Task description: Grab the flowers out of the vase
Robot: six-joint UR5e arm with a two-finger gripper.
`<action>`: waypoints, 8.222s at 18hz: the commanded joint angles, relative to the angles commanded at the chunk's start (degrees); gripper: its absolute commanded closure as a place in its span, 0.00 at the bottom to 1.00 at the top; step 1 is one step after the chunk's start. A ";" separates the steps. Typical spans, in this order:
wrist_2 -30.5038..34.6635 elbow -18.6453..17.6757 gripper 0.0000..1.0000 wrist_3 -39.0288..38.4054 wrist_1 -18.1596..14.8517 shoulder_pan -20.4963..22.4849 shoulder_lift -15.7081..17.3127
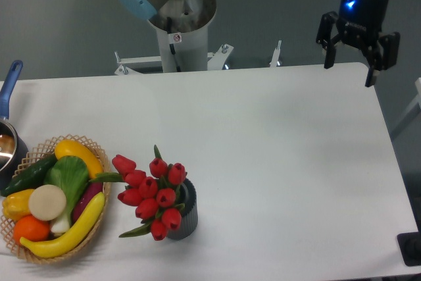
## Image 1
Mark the dark grey ribbed vase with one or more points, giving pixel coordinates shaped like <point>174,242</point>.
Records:
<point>189,214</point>

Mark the green cucumber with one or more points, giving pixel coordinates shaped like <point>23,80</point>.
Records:
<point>31,177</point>

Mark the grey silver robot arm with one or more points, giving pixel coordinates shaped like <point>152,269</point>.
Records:
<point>181,15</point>

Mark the green bok choy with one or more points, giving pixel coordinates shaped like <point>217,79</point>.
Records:
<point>70,174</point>

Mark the beige round disc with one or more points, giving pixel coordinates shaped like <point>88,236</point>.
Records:
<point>47,202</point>

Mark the yellow banana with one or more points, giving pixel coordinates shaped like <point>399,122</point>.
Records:
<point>74,236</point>

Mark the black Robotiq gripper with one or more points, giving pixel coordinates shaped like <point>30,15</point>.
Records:
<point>358,25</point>

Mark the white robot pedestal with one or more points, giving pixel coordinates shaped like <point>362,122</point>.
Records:
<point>183,51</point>

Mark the white metal base frame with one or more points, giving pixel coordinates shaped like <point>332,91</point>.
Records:
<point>222,59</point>

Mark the white frame at right edge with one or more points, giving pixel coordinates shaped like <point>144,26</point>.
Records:
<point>409,114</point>

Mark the orange fruit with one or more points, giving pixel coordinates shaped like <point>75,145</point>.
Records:
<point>32,229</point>

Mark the red tulip bouquet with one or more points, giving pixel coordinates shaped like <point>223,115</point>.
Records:
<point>156,196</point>

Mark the purple eggplant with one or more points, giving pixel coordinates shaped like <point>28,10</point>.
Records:
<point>91,190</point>

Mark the blue handled saucepan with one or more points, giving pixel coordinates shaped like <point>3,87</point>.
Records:
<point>13,148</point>

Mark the black table clamp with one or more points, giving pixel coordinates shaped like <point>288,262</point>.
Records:
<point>409,245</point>

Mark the yellow bell pepper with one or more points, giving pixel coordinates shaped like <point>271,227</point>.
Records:
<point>16,205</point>

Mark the woven wicker basket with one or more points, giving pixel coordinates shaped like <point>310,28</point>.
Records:
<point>42,151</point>

